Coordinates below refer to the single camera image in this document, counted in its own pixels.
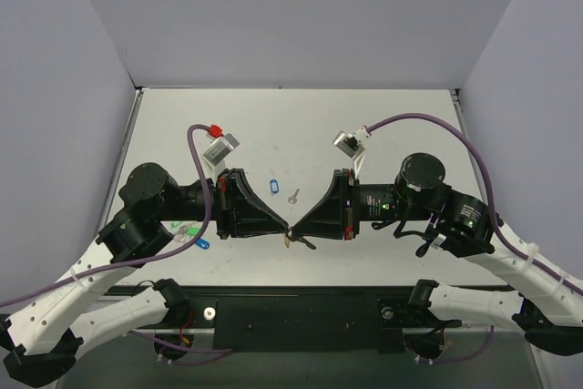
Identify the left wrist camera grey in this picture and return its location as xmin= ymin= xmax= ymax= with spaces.
xmin=203 ymin=133 xmax=240 ymax=167

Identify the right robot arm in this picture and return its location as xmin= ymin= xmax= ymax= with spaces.
xmin=286 ymin=152 xmax=582 ymax=356

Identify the green key tag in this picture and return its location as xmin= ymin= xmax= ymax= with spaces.
xmin=186 ymin=223 xmax=199 ymax=237
xmin=168 ymin=221 xmax=184 ymax=230

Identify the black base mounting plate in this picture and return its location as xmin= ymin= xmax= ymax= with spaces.
xmin=90 ymin=285 xmax=511 ymax=353

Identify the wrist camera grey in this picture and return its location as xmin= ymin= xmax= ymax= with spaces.
xmin=203 ymin=133 xmax=240 ymax=167
xmin=333 ymin=131 xmax=364 ymax=159

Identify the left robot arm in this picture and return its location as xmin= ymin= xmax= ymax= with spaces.
xmin=1 ymin=163 xmax=288 ymax=388

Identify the solid blue key tag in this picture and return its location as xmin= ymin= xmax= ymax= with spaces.
xmin=194 ymin=239 xmax=210 ymax=250

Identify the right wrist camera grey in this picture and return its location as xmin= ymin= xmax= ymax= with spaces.
xmin=333 ymin=131 xmax=364 ymax=159

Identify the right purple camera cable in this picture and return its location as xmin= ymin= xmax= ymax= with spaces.
xmin=363 ymin=112 xmax=583 ymax=294

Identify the blue outlined key tag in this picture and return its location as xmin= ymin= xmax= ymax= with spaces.
xmin=270 ymin=179 xmax=280 ymax=195

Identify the black head key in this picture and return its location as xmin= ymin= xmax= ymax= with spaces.
xmin=284 ymin=230 xmax=317 ymax=251

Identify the small silver key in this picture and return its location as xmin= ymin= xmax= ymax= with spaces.
xmin=288 ymin=189 xmax=300 ymax=205

